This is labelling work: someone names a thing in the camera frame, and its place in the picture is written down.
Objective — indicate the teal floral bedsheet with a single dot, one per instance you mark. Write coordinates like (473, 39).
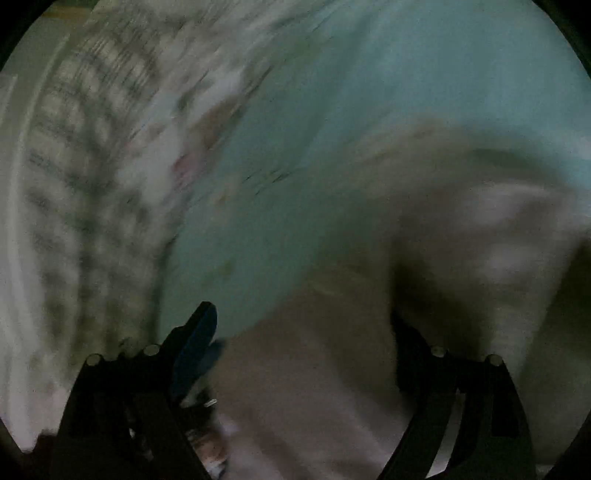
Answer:
(323, 161)

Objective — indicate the green plaid pillow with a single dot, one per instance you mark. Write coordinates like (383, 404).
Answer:
(83, 161)

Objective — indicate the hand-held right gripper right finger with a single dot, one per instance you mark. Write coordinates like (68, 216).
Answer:
(415, 364)

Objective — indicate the white floral pillow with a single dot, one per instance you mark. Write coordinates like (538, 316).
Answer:
(159, 152)

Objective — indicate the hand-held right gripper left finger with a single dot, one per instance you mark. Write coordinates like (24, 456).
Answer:
(197, 344)

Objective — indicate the mauve fleece garment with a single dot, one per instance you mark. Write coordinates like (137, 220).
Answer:
(323, 378)

